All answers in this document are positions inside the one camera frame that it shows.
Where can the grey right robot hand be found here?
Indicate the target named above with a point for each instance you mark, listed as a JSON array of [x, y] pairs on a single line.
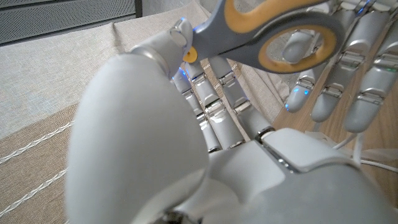
[[357, 46]]

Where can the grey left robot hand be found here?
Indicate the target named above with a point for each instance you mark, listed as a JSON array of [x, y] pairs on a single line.
[[140, 140]]

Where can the beige striped curtain backdrop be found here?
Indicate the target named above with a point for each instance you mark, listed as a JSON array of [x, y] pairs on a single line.
[[37, 77]]

